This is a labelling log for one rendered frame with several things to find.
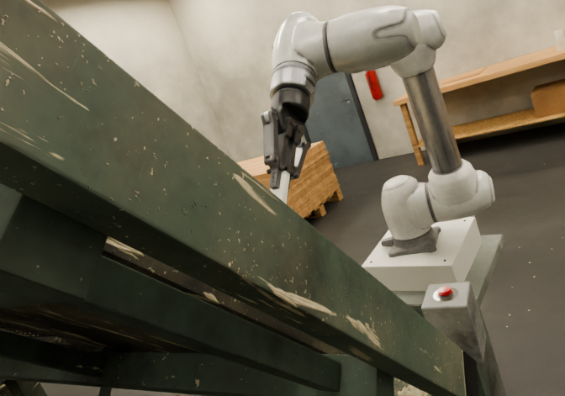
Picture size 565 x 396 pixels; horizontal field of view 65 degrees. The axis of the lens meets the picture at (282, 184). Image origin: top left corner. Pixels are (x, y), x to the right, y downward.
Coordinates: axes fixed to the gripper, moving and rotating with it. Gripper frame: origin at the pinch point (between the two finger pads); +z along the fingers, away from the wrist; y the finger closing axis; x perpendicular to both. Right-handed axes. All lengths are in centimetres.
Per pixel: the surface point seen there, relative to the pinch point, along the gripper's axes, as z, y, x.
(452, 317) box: 6, 69, -6
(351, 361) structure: 23.9, 23.7, -2.1
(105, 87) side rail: 14.4, -40.3, -16.9
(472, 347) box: 12, 76, -8
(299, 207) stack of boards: -176, 298, 230
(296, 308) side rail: 23.6, -11.1, -14.9
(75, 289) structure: 27.8, -34.4, -10.7
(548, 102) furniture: -295, 395, -12
